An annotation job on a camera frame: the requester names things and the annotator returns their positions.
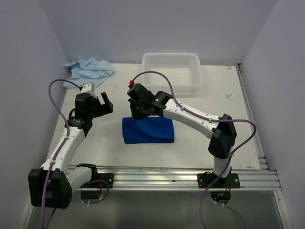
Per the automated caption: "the dark blue towel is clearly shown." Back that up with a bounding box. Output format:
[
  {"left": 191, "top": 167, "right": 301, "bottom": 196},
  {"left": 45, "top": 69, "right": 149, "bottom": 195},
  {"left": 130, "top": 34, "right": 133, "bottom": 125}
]
[{"left": 122, "top": 117, "right": 175, "bottom": 145}]

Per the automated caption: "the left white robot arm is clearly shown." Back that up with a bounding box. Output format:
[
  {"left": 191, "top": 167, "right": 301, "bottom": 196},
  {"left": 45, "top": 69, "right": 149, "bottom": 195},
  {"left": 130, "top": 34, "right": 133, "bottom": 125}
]
[{"left": 28, "top": 92, "right": 113, "bottom": 209}]

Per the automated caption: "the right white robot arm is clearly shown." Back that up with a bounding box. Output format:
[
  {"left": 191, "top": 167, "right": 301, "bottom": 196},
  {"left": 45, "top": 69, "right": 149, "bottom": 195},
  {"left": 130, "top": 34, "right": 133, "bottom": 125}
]
[{"left": 127, "top": 81, "right": 237, "bottom": 188}]

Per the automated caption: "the light blue towel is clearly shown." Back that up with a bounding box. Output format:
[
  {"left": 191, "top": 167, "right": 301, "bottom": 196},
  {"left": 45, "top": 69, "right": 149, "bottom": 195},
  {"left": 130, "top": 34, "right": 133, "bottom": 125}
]
[{"left": 65, "top": 58, "right": 115, "bottom": 88}]

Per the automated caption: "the white perforated plastic basket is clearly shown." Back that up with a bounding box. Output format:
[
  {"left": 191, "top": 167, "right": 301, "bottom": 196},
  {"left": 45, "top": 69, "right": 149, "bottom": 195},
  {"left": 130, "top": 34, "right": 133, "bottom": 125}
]
[{"left": 141, "top": 52, "right": 203, "bottom": 93}]

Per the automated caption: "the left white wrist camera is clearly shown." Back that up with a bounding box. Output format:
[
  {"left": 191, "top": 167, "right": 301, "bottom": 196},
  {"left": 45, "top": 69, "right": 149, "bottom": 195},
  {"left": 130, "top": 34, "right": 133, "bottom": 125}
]
[{"left": 80, "top": 83, "right": 98, "bottom": 98}]

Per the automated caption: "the red cable connector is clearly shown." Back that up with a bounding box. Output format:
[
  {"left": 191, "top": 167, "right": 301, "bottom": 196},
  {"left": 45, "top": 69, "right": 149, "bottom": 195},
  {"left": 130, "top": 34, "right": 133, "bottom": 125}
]
[{"left": 129, "top": 80, "right": 134, "bottom": 88}]

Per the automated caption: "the aluminium mounting rail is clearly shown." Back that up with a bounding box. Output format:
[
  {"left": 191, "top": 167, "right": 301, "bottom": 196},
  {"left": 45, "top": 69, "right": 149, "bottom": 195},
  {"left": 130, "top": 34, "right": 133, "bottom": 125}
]
[{"left": 97, "top": 167, "right": 282, "bottom": 191}]

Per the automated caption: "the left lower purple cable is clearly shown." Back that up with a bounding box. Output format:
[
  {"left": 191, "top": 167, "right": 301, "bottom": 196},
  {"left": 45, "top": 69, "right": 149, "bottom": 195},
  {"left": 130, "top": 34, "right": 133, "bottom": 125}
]
[{"left": 81, "top": 180, "right": 110, "bottom": 205}]

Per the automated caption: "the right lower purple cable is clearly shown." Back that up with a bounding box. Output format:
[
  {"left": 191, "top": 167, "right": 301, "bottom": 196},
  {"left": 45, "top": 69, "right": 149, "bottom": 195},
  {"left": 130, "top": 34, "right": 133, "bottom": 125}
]
[{"left": 214, "top": 200, "right": 246, "bottom": 229}]

